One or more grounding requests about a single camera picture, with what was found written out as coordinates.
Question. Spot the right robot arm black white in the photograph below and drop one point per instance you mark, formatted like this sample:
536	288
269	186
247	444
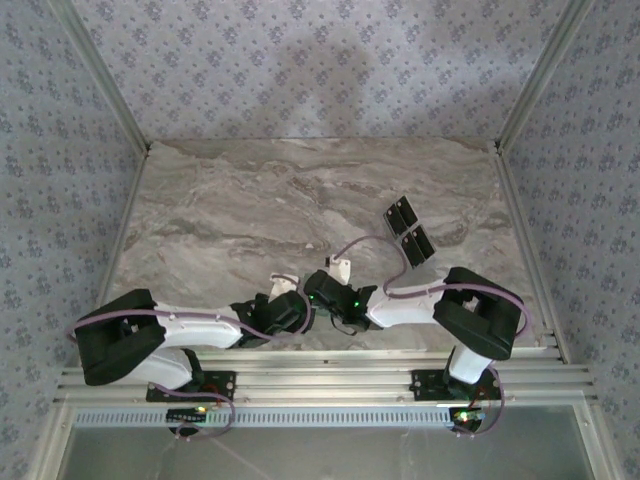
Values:
400	307

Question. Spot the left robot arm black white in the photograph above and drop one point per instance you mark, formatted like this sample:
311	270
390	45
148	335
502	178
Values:
195	325

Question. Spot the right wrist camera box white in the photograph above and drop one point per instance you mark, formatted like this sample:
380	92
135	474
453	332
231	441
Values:
339	270

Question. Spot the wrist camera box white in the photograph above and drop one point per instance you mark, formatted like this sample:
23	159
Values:
339	270
285	286

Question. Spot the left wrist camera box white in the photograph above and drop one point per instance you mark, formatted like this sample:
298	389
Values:
285	286

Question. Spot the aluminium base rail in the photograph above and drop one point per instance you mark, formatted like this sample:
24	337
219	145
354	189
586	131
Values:
325	382

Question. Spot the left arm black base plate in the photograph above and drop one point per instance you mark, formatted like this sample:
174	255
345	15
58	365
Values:
226	381

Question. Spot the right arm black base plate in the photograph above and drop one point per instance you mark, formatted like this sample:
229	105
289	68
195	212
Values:
424	382

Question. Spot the aluminium table side rail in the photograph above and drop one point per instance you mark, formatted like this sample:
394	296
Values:
121	225
522	225

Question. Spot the aluminium lower frame bar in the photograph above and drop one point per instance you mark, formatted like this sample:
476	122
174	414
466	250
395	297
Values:
50	445
597	445

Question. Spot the aluminium frame post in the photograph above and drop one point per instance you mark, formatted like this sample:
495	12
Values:
539	75
106	75

